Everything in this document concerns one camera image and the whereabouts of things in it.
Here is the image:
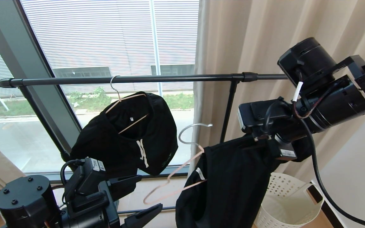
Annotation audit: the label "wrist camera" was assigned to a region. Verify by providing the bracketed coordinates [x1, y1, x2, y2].
[237, 99, 295, 140]
[64, 157, 107, 203]

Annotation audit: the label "black cable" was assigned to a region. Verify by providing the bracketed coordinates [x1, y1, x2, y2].
[60, 159, 85, 187]
[300, 120, 365, 228]

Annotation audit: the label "black clothes rack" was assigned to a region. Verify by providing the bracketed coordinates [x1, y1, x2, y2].
[0, 72, 289, 216]

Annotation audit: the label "black shorts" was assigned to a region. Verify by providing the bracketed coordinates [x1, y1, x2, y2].
[70, 92, 179, 178]

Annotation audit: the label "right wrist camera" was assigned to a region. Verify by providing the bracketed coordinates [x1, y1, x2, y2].
[237, 99, 295, 140]

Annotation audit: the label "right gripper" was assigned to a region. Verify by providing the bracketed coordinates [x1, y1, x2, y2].
[265, 76, 365, 162]

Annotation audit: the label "pink clothes hanger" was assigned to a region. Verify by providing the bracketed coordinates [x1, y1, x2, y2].
[105, 75, 150, 135]
[143, 123, 213, 205]

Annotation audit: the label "window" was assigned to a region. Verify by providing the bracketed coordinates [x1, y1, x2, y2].
[0, 0, 200, 182]

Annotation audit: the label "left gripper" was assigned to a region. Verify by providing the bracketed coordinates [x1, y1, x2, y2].
[61, 175, 163, 228]

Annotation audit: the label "white laundry basket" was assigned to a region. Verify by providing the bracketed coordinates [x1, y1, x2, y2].
[254, 172, 325, 228]

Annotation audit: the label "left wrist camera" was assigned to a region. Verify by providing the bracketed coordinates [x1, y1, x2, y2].
[64, 157, 107, 203]

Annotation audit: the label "black garment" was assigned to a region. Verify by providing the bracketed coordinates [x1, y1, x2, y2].
[176, 133, 313, 228]

